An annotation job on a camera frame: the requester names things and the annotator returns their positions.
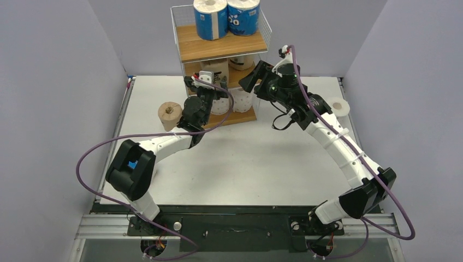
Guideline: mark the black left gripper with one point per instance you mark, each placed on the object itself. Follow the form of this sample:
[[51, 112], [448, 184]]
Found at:
[[218, 94]]

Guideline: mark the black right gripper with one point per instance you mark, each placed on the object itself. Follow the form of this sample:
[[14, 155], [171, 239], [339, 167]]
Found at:
[[261, 84]]

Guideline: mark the brown cartoon printed roll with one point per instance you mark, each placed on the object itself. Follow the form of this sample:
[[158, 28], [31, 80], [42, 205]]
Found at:
[[219, 68]]

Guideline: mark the brown paper roll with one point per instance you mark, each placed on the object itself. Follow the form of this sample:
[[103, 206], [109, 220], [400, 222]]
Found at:
[[241, 62]]

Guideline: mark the white dotted roll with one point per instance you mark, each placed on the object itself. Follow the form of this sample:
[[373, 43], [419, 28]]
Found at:
[[220, 106], [242, 100]]

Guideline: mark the white wire wooden shelf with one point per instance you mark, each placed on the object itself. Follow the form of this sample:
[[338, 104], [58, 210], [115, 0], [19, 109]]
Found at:
[[193, 50]]

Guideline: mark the blue white roll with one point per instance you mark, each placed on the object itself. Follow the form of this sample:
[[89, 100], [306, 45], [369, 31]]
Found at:
[[211, 19], [243, 16]]

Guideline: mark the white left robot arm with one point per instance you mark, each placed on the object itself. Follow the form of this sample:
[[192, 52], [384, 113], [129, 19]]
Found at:
[[134, 184]]

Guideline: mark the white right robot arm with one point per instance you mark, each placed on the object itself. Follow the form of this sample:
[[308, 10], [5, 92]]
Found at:
[[314, 116]]

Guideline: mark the brown roll back left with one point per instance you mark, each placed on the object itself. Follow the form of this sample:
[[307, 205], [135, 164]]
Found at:
[[169, 114]]

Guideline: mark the blue roll left edge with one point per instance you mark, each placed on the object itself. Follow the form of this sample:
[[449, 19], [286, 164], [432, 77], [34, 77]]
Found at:
[[132, 164]]

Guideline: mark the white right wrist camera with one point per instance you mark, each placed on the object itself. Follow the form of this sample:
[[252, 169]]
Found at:
[[286, 55]]

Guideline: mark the white roll near right wall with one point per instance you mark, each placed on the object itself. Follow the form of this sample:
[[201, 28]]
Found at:
[[339, 106]]

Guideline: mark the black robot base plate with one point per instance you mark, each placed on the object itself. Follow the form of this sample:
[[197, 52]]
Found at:
[[233, 228]]

